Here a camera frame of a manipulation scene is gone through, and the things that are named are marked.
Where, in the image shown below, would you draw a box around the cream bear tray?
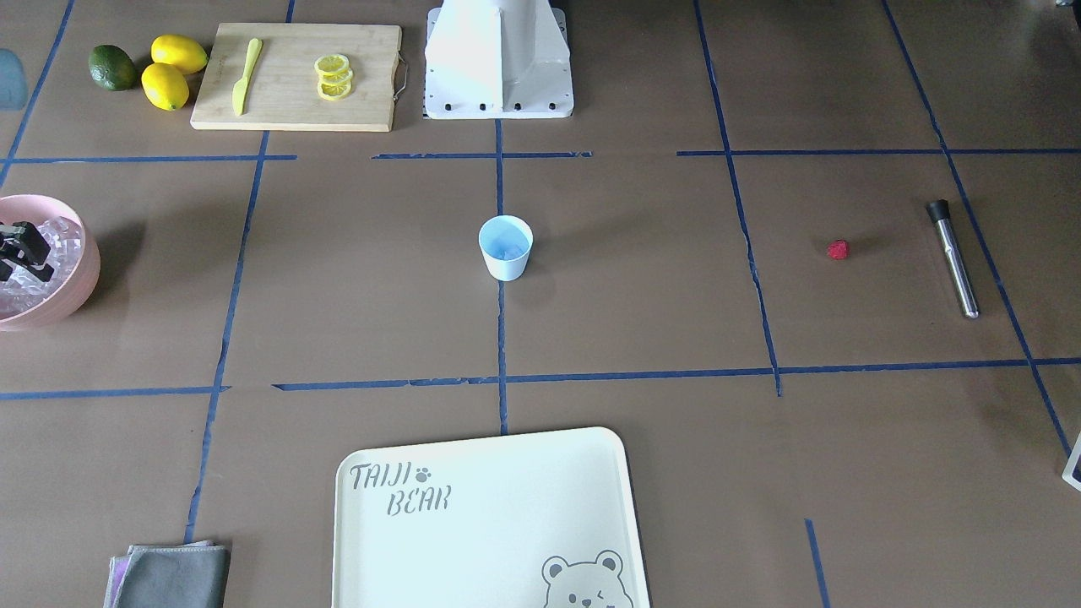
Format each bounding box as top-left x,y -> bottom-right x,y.
329,426 -> 651,607

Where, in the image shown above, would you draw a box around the yellow lemon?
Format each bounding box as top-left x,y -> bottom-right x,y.
150,34 -> 209,74
141,62 -> 190,111

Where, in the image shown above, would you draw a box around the yellow plastic knife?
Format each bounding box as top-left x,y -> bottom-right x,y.
231,38 -> 263,117

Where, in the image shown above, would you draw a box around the wooden cutting board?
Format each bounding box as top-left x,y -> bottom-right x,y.
190,23 -> 403,133

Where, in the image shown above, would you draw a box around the folded grey cloth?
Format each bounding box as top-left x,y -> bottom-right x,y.
103,541 -> 231,607

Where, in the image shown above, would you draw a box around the steel muddler black tip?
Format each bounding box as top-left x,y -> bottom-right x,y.
924,199 -> 980,319

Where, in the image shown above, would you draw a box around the light blue cup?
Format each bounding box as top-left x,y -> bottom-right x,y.
478,214 -> 534,282

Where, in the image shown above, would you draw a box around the red strawberry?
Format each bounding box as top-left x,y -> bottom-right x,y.
827,239 -> 850,259

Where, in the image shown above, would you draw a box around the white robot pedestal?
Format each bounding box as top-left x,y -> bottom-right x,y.
424,1 -> 575,120

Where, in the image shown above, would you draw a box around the pink bowl of ice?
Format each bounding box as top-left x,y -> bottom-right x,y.
1,195 -> 101,332

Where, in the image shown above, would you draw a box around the lemon slices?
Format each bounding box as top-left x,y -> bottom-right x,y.
313,53 -> 353,101

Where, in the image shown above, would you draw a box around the green lime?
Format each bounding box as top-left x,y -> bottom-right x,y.
88,45 -> 139,91

